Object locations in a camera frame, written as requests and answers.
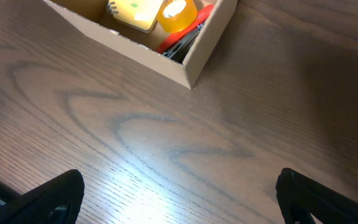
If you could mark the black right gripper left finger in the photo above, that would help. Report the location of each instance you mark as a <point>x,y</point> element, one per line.
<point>56,201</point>

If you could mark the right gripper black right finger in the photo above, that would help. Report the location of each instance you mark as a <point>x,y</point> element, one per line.
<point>303,200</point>

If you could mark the brown cardboard box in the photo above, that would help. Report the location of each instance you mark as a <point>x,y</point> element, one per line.
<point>94,21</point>

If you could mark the red black stapler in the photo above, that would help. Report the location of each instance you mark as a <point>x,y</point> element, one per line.
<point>177,45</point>

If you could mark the yellow sticky notes pad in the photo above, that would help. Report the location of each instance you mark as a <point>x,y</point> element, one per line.
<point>138,14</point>

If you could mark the yellow tape roll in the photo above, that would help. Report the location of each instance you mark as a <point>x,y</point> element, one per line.
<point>176,15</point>

